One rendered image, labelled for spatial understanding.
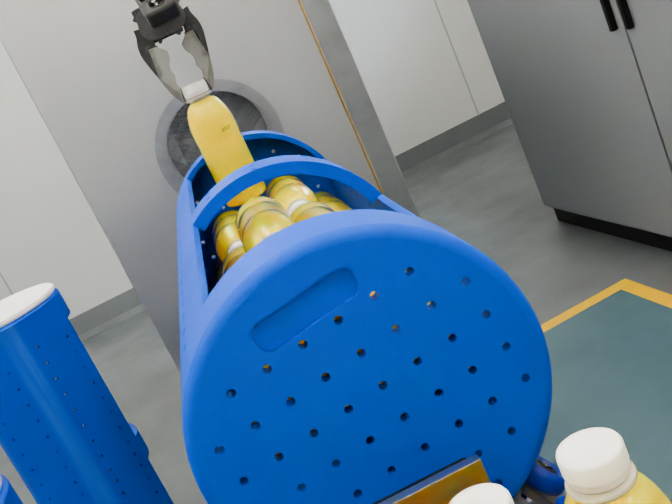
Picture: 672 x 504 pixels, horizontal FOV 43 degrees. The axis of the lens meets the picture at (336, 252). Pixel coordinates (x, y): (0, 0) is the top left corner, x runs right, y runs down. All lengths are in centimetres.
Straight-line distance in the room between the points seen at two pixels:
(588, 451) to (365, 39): 565
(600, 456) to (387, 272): 20
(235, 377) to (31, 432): 147
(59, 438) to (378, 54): 450
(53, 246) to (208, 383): 530
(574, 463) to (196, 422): 27
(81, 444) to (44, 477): 11
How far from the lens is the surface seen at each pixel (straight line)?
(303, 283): 60
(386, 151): 207
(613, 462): 50
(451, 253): 62
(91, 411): 208
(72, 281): 594
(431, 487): 62
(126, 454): 213
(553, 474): 73
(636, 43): 298
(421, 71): 621
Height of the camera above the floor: 138
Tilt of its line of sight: 16 degrees down
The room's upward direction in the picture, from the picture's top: 25 degrees counter-clockwise
